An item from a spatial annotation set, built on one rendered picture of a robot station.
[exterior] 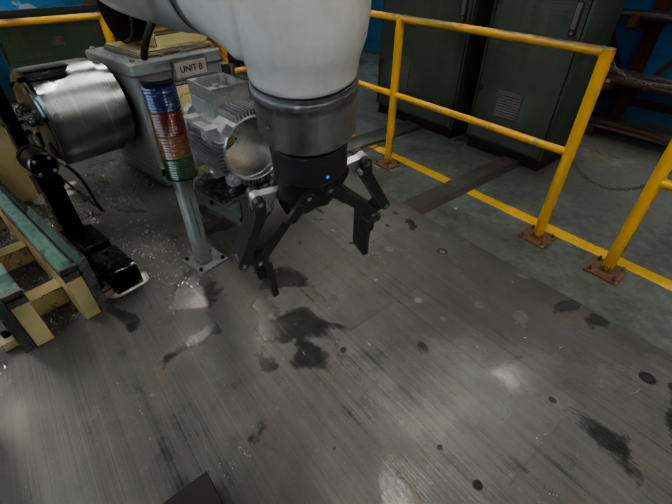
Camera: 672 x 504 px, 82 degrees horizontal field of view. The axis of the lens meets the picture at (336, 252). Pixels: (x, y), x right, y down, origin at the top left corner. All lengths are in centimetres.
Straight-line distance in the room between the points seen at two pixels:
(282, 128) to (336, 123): 4
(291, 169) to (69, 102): 92
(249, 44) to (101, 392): 65
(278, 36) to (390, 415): 57
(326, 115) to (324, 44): 6
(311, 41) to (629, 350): 81
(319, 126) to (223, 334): 56
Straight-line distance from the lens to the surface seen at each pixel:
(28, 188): 148
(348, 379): 72
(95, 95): 124
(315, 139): 33
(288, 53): 29
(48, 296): 99
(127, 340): 87
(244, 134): 116
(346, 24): 29
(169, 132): 81
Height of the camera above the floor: 140
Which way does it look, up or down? 38 degrees down
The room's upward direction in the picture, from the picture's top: straight up
